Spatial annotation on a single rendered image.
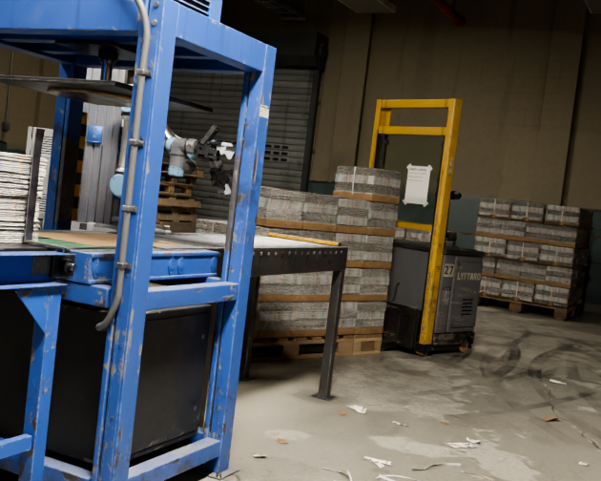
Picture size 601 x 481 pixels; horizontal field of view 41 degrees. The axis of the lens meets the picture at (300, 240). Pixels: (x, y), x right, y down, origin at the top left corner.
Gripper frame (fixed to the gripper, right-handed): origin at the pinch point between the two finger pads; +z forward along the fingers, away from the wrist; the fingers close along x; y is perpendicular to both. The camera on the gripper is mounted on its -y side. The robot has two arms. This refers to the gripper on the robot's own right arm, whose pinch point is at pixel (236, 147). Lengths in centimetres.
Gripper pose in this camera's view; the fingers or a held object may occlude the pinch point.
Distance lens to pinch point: 392.4
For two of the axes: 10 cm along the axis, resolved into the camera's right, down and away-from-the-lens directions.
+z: 9.6, 1.3, -2.6
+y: -1.6, 9.8, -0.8
